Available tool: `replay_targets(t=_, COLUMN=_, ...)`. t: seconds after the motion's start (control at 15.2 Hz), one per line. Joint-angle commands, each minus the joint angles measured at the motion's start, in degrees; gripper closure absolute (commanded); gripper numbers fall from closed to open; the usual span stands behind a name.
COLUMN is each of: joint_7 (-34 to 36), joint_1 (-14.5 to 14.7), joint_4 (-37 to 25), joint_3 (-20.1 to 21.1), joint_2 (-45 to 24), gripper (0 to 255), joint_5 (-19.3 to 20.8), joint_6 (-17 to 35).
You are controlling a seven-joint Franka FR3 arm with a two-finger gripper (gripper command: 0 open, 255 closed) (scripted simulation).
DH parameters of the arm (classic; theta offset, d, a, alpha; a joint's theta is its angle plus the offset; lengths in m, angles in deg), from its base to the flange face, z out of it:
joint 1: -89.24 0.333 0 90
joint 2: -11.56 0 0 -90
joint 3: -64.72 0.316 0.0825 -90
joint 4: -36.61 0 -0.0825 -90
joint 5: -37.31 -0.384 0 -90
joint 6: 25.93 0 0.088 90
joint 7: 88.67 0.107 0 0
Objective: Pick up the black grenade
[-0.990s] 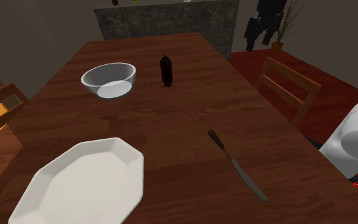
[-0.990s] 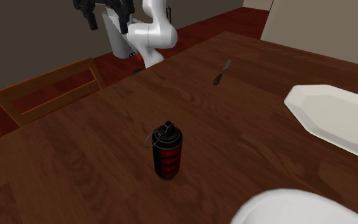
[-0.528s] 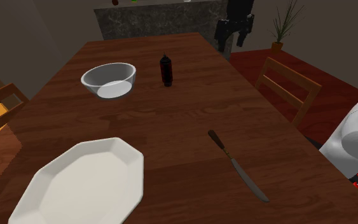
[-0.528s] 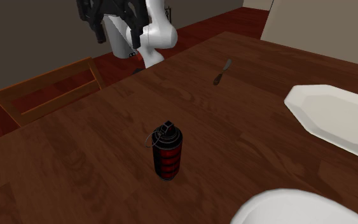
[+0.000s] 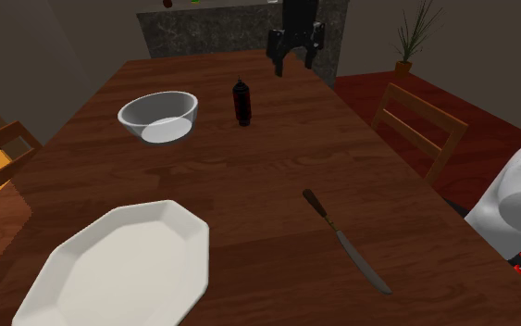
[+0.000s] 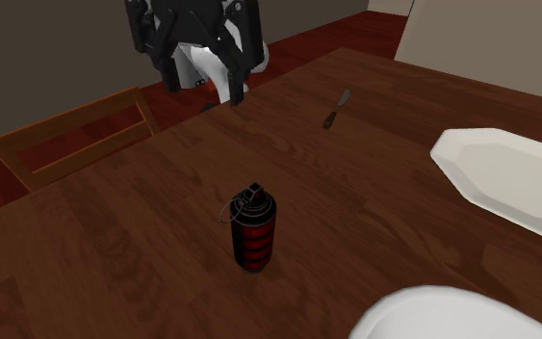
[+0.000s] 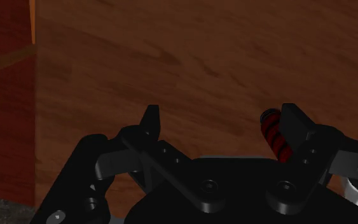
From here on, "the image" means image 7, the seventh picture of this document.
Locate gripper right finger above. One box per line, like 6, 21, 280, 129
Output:
265, 102, 358, 216

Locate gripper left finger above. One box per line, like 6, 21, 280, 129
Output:
29, 104, 226, 224

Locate white curved object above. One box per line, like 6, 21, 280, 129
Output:
341, 177, 358, 212

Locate red wooden cabinet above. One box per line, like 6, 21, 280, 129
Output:
0, 0, 38, 209

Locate red and black ribbed cylinder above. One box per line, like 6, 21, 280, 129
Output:
259, 108, 294, 164

